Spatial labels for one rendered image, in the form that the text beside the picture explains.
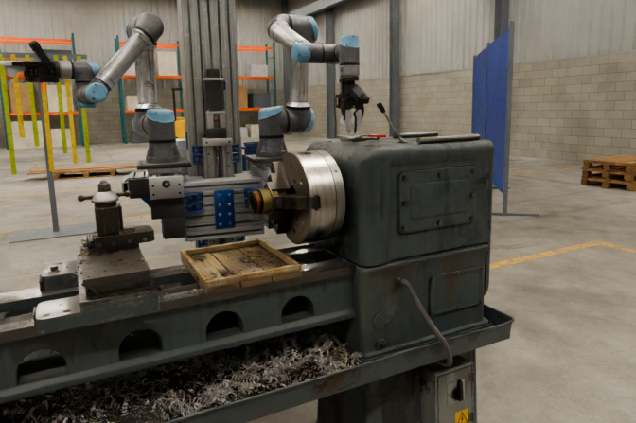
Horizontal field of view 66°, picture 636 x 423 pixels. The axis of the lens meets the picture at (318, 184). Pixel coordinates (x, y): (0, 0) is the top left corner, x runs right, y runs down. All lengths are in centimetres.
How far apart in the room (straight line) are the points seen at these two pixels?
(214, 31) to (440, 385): 179
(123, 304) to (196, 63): 136
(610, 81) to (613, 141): 130
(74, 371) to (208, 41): 155
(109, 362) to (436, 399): 111
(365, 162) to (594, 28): 1172
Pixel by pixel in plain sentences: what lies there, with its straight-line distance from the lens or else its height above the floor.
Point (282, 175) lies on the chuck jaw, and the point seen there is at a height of 116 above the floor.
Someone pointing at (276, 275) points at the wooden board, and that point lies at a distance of 151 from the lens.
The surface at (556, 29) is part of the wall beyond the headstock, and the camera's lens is 1368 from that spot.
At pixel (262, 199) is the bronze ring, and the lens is 159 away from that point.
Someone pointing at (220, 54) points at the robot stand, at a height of 165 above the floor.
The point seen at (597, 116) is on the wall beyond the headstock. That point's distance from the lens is 1279.
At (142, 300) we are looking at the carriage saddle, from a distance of 137.
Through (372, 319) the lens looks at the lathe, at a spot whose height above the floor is 68.
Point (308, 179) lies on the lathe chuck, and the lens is 154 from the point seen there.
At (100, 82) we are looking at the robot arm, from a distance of 217.
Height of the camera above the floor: 138
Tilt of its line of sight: 9 degrees down
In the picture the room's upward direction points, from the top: 1 degrees counter-clockwise
